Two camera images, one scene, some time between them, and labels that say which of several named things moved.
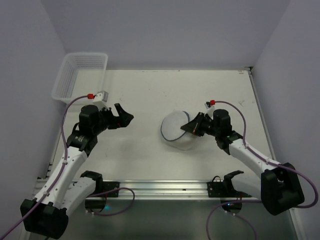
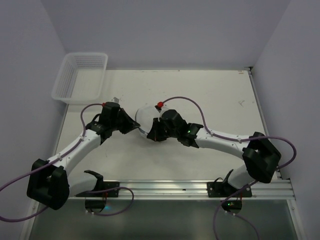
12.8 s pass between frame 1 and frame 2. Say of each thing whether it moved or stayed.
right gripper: moved
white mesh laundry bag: moved
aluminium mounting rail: stayed
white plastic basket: stayed
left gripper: moved
